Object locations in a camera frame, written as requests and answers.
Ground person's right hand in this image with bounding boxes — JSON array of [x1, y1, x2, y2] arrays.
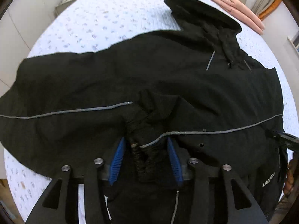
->
[[283, 159, 296, 196]]

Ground orange curtain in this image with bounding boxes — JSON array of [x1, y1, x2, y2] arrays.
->
[[251, 0, 282, 20]]

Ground beige nightstand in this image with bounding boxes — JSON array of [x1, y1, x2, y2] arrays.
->
[[54, 0, 77, 17]]

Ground black hooded jacket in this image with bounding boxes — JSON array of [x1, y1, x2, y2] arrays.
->
[[1, 0, 287, 223]]

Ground folded pink blanket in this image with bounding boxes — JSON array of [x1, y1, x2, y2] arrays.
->
[[212, 0, 265, 35]]

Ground floral quilted bed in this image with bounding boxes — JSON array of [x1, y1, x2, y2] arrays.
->
[[4, 0, 298, 222]]

